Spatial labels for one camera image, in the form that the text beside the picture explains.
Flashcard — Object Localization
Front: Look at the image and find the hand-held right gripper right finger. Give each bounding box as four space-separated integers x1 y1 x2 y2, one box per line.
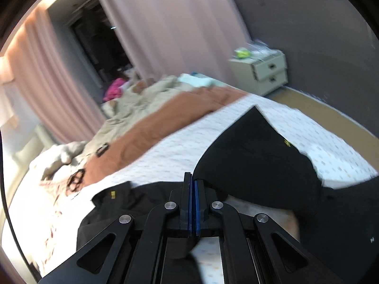
194 179 347 284

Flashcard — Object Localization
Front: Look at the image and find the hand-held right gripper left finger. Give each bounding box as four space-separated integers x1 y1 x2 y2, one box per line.
37 172 193 284

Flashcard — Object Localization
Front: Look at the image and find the black garment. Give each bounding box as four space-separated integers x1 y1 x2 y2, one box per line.
76 106 379 284

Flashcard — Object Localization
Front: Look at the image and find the white floral bed sheet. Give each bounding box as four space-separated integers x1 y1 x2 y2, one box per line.
0 93 379 284

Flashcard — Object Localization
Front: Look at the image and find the brown and beige duvet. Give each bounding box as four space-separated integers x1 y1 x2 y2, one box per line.
84 75 252 190

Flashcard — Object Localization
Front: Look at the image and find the light blue cloth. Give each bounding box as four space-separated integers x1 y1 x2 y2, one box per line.
178 72 214 88

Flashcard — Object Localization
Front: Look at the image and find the white pink patterned pillow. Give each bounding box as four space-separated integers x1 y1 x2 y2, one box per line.
3 180 99 275

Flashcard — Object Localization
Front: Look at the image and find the grey crumpled cloth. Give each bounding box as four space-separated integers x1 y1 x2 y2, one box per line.
41 140 87 181

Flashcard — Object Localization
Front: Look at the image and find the bright pink cloth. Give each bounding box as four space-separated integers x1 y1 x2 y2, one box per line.
102 77 127 102

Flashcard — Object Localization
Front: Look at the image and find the white nightstand with drawers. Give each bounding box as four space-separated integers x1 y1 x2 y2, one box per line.
229 48 289 97

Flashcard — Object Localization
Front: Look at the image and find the cream bed headboard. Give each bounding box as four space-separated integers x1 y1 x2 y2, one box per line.
2 124 57 168

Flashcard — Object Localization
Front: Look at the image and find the clear plastic packet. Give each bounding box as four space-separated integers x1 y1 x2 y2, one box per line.
248 41 281 57

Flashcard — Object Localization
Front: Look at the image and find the pink curtain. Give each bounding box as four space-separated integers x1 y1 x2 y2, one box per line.
88 0 253 81
0 6 105 146

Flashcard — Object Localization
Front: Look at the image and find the dark window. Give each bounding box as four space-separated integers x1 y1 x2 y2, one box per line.
47 0 134 84

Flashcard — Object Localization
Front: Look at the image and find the black looped strap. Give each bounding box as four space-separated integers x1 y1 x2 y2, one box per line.
67 168 87 192

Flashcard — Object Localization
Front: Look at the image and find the black cable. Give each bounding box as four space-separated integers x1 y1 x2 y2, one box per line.
0 130 40 276

